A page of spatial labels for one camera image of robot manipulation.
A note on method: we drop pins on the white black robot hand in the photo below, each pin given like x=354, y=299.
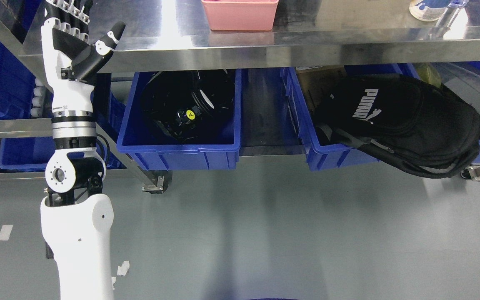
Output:
x=71, y=61

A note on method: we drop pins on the pink plastic storage box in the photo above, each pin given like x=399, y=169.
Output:
x=240, y=15

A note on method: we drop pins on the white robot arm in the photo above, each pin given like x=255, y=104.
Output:
x=76, y=217

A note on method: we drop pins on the stainless steel work table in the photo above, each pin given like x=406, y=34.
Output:
x=174, y=35

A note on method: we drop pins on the blue bin left lower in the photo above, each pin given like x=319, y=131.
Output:
x=32, y=154

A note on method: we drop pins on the black helmet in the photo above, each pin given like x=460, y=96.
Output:
x=188, y=107

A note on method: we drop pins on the blue bin with helmet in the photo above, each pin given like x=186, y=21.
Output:
x=136, y=140

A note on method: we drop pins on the blue bin with backpack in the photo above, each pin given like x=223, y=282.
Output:
x=303, y=86

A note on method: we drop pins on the black Puma backpack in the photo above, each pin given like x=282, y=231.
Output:
x=402, y=121

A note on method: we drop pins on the blue white tape roll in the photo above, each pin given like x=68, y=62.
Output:
x=431, y=10

